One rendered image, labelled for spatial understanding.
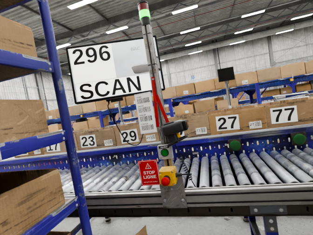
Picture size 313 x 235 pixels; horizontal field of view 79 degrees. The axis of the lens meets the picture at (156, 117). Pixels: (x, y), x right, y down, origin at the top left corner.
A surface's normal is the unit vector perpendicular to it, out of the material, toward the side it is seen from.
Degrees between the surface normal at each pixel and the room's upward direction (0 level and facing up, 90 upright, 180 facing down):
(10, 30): 90
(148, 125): 90
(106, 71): 86
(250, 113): 90
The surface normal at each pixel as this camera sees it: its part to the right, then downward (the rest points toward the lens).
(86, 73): 0.07, -0.03
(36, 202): 0.94, -0.13
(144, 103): -0.26, 0.09
